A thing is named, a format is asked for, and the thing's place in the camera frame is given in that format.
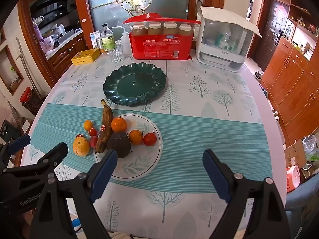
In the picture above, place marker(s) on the dark green scalloped plate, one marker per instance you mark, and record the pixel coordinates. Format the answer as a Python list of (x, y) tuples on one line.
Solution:
[(134, 84)]

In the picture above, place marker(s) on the red lychee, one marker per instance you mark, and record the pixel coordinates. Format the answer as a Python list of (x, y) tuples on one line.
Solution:
[(80, 136), (94, 142)]

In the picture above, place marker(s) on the clear ribbed glass cup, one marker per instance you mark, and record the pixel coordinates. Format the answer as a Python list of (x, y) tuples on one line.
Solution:
[(117, 53)]

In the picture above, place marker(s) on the metal mop pole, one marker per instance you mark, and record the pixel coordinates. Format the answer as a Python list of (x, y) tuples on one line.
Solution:
[(27, 64)]

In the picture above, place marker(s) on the black heater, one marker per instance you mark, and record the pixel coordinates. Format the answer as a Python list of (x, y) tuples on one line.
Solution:
[(7, 132)]

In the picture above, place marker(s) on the small gold can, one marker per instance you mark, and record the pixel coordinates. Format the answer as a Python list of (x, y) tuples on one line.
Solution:
[(100, 45)]

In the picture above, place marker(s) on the overripe banana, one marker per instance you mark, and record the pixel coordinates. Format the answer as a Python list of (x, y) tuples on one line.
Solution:
[(106, 127)]

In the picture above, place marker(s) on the clear bottle green label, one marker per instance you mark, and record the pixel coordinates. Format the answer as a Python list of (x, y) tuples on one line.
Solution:
[(107, 39)]

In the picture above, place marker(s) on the pink rice cooker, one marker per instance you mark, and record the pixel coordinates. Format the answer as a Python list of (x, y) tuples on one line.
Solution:
[(49, 44)]

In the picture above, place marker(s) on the red cherry tomato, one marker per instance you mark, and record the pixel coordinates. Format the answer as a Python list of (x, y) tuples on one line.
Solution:
[(149, 139), (93, 131)]

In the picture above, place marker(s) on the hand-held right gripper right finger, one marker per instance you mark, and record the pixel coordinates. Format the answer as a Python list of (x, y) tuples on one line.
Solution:
[(214, 173)]

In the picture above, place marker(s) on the wooden kitchen cabinet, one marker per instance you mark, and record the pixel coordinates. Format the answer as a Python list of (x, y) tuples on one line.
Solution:
[(64, 54)]

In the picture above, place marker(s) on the dark avocado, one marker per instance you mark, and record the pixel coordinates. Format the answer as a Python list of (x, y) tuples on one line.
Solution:
[(119, 144)]

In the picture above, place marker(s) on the wall niche with plant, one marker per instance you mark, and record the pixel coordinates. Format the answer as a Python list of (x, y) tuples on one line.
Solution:
[(11, 72)]

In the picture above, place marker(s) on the small orange tomato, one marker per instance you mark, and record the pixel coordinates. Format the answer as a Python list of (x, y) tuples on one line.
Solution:
[(88, 125)]

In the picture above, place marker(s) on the wooden storage cabinet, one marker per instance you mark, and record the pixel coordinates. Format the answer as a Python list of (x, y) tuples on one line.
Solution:
[(294, 92)]

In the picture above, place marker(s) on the white and blue carton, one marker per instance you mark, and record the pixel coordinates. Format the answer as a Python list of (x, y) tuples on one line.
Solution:
[(95, 39)]

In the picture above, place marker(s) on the red paper cup package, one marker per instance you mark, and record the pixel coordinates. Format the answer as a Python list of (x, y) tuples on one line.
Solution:
[(159, 47)]

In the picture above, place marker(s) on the yellow round fruit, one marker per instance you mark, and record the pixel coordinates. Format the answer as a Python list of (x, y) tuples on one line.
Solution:
[(81, 146)]

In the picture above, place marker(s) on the clear plastic bag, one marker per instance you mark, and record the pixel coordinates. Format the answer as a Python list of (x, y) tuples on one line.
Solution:
[(311, 147)]

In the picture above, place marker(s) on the white slipper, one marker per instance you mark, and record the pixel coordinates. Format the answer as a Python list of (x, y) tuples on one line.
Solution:
[(275, 115)]

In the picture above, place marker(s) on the yellow tin box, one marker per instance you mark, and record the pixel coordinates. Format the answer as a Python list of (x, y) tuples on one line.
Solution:
[(86, 56)]

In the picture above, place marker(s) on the white sterilizer cabinet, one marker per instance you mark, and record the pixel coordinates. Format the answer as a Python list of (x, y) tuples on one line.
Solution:
[(224, 52)]

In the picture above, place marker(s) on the white leaf print plate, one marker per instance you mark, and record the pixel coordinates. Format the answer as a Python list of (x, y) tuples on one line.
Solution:
[(139, 161)]

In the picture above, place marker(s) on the grey blue chair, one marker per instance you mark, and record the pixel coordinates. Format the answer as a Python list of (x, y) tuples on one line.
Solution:
[(304, 199)]

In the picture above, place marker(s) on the dark wooden entrance door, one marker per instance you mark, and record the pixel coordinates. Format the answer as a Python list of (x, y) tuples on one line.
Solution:
[(273, 27)]

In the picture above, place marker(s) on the small mandarin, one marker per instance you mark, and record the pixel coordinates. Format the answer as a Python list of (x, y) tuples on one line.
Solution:
[(135, 137)]

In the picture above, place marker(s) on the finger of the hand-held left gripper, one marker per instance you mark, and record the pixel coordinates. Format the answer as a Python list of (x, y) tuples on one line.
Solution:
[(18, 142), (56, 153)]

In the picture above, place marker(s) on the wooden display shelf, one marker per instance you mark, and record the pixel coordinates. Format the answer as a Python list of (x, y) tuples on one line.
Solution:
[(302, 29)]

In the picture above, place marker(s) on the large mandarin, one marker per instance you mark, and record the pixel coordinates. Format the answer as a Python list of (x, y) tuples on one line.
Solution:
[(119, 124)]

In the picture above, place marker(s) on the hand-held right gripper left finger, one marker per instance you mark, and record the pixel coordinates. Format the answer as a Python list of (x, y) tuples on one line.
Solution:
[(104, 173)]

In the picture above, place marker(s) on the white squeeze bottle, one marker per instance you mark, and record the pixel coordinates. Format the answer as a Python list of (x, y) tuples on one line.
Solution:
[(125, 43)]

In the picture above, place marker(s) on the dark shoe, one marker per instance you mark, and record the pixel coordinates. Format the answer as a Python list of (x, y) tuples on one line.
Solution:
[(258, 75)]

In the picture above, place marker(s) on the cardboard box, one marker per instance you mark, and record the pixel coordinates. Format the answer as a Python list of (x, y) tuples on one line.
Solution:
[(295, 154)]

